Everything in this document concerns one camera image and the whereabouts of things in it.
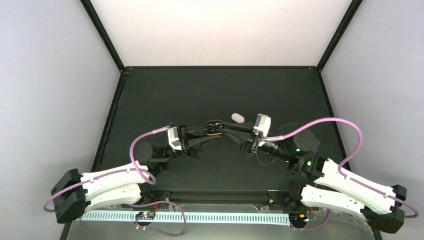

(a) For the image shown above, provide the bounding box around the green circuit board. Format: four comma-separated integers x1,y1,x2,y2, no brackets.
135,211,156,222
289,213,316,224

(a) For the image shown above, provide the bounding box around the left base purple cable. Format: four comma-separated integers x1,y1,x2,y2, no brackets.
129,200,188,237

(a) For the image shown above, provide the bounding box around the left green circuit board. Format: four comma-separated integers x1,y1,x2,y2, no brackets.
135,211,156,222

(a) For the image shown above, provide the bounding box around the white perforated cable duct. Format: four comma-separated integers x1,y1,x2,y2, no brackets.
81,210,290,226

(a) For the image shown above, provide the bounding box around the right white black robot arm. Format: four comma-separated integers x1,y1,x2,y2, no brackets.
213,115,407,234

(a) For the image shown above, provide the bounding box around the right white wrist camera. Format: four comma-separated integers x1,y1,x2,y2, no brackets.
253,114,271,147

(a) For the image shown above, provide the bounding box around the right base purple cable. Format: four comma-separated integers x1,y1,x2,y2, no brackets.
288,210,333,232

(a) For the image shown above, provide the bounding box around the black enclosure frame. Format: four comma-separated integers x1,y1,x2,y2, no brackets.
59,0,384,240

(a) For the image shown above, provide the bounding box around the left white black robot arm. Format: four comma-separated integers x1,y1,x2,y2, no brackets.
43,122,222,224

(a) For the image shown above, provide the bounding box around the black aluminium mounting rail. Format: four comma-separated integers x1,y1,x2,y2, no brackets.
75,188,319,212

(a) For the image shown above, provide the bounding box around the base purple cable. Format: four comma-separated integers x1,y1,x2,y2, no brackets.
129,200,188,237
288,210,333,232

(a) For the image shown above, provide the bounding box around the right green circuit board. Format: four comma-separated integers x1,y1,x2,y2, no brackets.
289,213,316,224

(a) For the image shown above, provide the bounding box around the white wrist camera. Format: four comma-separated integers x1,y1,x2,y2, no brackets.
253,114,271,147
167,126,183,151

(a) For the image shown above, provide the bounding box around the black earbuds charging case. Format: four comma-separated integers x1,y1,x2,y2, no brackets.
205,119,223,136

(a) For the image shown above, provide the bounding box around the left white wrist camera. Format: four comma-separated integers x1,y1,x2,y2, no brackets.
167,126,183,151

